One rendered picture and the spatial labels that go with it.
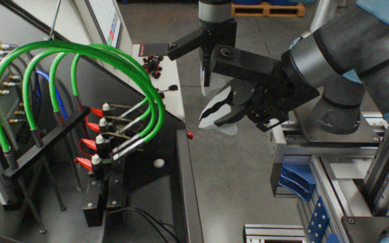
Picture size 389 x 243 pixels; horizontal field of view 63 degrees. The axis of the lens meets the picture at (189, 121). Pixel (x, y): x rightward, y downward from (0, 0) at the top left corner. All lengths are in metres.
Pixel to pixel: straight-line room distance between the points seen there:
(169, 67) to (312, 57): 1.10
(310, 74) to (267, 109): 0.09
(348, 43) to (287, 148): 0.68
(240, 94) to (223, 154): 1.97
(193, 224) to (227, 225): 1.18
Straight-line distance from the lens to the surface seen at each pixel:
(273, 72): 0.50
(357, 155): 1.20
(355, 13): 0.48
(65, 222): 1.10
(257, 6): 5.52
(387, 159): 1.01
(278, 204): 2.22
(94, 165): 0.84
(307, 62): 0.48
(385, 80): 0.47
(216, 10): 0.74
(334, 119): 1.08
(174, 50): 0.78
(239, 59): 0.50
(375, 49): 0.47
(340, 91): 1.04
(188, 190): 0.95
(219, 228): 2.04
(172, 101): 1.27
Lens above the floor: 1.66
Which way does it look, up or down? 36 degrees down
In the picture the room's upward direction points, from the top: straight up
